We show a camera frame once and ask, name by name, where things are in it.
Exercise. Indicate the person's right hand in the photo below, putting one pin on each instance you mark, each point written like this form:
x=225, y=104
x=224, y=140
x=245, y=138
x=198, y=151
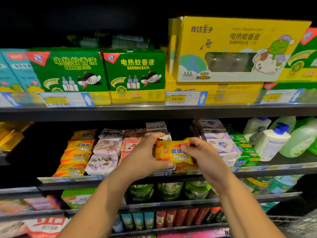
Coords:
x=210, y=163

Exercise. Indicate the person's left hand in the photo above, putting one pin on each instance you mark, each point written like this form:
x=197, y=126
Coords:
x=143, y=158

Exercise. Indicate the stack of pink soap boxes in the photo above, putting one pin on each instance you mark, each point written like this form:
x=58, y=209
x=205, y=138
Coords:
x=130, y=143

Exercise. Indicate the stack of white purple soap boxes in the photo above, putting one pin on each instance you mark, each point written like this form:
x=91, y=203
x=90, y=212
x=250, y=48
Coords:
x=220, y=145

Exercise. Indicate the stack of yellow soap boxes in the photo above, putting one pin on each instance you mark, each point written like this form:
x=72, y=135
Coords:
x=186, y=169

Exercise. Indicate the yellow soap packet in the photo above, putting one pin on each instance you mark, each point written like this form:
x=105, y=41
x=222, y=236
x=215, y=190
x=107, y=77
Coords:
x=69, y=170
x=79, y=146
x=84, y=134
x=173, y=152
x=76, y=158

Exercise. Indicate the stack of green soap boxes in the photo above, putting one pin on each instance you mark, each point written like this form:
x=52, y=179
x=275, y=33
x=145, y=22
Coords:
x=247, y=155

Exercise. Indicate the stack of floral soap boxes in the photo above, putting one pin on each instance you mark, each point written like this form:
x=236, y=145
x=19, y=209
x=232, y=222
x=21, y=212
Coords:
x=101, y=165

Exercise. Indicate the white hand sanitizer bottle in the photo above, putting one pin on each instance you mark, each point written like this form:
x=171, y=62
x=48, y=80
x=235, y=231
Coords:
x=270, y=143
x=253, y=126

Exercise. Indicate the pale green hand sanitizer bottle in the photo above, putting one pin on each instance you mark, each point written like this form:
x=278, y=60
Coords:
x=283, y=123

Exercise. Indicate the bright green hand sanitizer bottle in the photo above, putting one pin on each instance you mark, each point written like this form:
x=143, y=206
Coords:
x=313, y=146

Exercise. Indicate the stack of yellow soap cartons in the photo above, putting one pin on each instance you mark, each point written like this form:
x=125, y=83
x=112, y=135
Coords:
x=12, y=136

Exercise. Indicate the person's left forearm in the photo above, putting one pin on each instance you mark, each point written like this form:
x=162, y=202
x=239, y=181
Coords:
x=99, y=210

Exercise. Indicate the person's right forearm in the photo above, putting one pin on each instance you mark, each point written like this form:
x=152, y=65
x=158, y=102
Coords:
x=250, y=213

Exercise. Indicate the row of red tubes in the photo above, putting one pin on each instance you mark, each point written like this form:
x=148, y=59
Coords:
x=183, y=216

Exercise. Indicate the row of blue white tubes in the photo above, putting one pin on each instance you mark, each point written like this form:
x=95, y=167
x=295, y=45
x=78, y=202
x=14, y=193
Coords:
x=133, y=220

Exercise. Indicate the white blue price tag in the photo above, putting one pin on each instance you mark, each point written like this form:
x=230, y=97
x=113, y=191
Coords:
x=186, y=98
x=9, y=100
x=67, y=99
x=281, y=96

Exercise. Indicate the pink flat pack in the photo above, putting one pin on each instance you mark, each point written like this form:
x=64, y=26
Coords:
x=193, y=233

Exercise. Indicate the teal packets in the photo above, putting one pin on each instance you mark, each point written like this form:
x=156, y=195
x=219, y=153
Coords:
x=270, y=206

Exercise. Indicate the flat yellow box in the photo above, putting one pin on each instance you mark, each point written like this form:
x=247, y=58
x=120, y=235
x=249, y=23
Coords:
x=233, y=92

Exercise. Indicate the green white carton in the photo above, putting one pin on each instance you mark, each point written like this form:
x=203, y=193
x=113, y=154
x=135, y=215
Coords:
x=78, y=198

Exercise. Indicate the green box mosquito print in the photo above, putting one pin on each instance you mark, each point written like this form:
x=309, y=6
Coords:
x=136, y=71
x=69, y=69

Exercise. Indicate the red white packet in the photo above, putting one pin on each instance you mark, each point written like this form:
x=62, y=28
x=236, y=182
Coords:
x=47, y=226

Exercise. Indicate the row of dark green packs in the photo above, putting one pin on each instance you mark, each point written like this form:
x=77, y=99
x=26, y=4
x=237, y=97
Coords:
x=119, y=43

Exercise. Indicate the row of pink orange packets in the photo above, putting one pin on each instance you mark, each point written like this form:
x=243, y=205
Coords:
x=29, y=203

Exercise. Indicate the large yellow box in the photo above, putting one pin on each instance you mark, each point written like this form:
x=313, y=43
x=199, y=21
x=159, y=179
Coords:
x=228, y=37

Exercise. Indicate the green yellow cartoon box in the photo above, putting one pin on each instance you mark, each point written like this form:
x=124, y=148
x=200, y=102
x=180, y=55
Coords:
x=302, y=57

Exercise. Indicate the teal box yellow cartoon print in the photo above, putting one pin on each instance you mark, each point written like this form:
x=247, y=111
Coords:
x=27, y=71

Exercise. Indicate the pile of colourful packets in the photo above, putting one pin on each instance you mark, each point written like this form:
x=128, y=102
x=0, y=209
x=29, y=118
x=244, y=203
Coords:
x=12, y=229

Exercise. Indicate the teal box pink flower print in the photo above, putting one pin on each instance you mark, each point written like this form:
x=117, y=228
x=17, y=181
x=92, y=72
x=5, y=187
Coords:
x=7, y=76

